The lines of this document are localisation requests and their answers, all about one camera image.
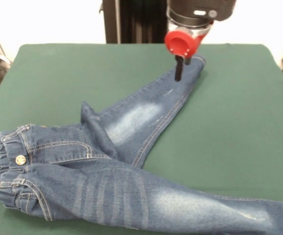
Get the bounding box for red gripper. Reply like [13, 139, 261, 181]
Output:
[164, 21, 215, 82]

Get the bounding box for blue denim jeans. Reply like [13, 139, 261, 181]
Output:
[0, 53, 283, 235]

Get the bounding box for dark green table cloth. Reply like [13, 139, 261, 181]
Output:
[0, 43, 283, 235]

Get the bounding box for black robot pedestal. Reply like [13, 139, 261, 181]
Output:
[98, 0, 171, 44]

